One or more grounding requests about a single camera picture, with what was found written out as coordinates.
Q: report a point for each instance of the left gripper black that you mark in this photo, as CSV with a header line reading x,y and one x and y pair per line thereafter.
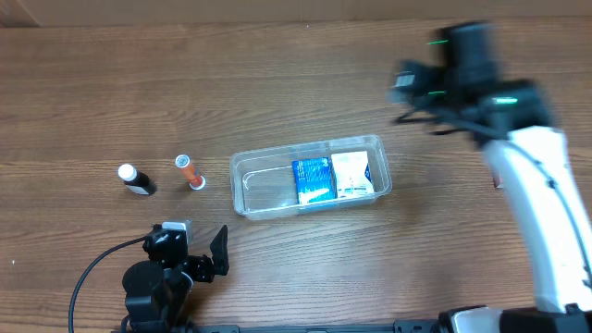
x,y
203,266

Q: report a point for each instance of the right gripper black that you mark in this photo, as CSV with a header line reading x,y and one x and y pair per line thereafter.
x,y
437,67

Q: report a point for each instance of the orange tablet tube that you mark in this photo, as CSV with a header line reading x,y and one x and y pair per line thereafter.
x,y
194,178

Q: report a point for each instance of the dark bottle white cap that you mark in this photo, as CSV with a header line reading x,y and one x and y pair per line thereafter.
x,y
135,180

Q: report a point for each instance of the white medicine box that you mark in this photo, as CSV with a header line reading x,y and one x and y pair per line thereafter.
x,y
352,174

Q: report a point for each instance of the blue medicine box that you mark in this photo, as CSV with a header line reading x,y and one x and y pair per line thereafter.
x,y
313,180

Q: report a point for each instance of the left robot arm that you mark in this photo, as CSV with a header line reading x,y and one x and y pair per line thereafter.
x,y
157,289

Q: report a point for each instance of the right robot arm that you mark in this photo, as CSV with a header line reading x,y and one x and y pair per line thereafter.
x,y
527,154

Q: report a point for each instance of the clear plastic container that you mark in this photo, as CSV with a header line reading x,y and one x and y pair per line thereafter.
x,y
263,185

